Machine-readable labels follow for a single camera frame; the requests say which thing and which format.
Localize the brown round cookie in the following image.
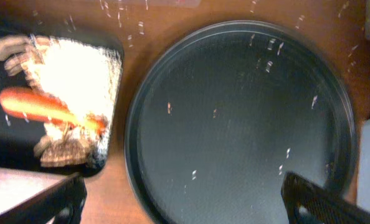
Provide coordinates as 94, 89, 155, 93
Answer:
34, 136, 93, 167

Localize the orange carrot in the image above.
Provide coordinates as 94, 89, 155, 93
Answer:
0, 87, 107, 134

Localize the black rectangular tray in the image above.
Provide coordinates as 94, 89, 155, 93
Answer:
0, 22, 124, 177

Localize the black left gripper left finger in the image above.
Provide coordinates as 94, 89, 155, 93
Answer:
0, 173, 87, 224

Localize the round black serving tray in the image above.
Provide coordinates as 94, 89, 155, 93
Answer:
124, 21, 358, 223

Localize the clear plastic waste bin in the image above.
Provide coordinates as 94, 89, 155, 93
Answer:
121, 0, 201, 8

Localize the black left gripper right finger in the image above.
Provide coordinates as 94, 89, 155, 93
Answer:
281, 172, 370, 223

